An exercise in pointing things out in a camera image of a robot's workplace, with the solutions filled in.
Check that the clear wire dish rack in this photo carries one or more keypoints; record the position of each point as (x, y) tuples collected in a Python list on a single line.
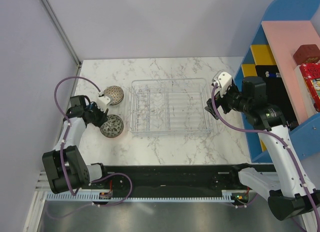
[(169, 106)]

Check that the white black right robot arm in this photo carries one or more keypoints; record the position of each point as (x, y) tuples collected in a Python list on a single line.
[(295, 194)]

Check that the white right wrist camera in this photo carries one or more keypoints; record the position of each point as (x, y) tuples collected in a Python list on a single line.
[(222, 81)]

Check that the brown lattice pattern bowl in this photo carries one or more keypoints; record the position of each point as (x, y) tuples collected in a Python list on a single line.
[(115, 93)]

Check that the blue toy shelf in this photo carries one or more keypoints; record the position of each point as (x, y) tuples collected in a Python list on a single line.
[(285, 26)]

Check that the red floral pattern bowl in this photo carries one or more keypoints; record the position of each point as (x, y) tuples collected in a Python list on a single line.
[(113, 127)]

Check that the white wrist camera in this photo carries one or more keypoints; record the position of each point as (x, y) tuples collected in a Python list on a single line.
[(222, 81), (103, 100)]

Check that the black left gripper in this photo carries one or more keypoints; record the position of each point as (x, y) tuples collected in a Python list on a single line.
[(103, 115)]

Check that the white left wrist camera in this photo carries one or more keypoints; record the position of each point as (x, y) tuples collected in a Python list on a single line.
[(103, 100)]

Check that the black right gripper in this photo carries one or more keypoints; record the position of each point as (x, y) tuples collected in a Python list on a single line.
[(219, 100)]

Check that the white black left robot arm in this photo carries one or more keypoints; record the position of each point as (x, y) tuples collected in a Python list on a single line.
[(65, 167)]

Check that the aluminium corner post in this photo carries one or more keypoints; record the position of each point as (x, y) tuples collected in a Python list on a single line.
[(61, 32)]

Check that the red christmas tin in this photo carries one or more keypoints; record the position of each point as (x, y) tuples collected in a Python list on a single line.
[(311, 75)]

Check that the aluminium rail frame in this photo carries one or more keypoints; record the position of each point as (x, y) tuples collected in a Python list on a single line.
[(33, 219)]

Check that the dark red box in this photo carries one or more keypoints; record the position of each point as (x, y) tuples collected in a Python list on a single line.
[(307, 53)]

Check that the black board with markers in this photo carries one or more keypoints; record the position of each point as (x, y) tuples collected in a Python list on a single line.
[(277, 93)]

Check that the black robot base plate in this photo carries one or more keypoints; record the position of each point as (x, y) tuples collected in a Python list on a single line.
[(179, 180)]

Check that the white slotted cable duct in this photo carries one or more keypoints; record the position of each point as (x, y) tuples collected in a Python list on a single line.
[(103, 196)]

